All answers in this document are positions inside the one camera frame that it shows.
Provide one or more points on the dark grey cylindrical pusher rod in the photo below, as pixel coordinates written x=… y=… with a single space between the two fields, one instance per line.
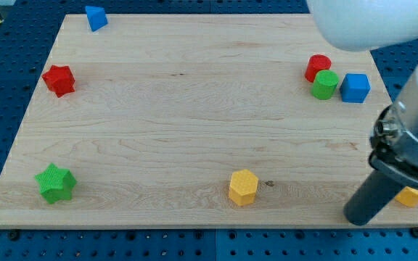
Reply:
x=373 y=195

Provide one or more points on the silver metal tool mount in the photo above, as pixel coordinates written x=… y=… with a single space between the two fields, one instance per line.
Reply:
x=394 y=138

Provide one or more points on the yellow heart block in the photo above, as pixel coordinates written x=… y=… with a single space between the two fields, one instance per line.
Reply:
x=408 y=196

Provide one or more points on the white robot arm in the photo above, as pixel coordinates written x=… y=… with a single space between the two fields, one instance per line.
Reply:
x=357 y=25

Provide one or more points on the blue cube block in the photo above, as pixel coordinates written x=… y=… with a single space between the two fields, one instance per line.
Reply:
x=355 y=88

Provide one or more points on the green cylinder block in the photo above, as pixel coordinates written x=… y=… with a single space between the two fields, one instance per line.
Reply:
x=324 y=84

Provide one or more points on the red cylinder block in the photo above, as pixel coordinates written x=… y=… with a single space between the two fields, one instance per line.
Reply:
x=316 y=63

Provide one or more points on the yellow hexagon block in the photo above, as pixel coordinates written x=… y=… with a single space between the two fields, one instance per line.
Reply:
x=243 y=187

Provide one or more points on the light wooden board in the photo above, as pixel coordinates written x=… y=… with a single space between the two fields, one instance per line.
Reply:
x=167 y=107

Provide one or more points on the green star block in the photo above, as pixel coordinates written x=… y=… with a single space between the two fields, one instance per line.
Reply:
x=55 y=184

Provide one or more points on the blue triangle block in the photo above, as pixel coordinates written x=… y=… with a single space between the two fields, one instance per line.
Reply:
x=96 y=17

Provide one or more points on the red star block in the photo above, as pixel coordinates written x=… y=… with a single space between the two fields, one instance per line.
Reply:
x=60 y=80

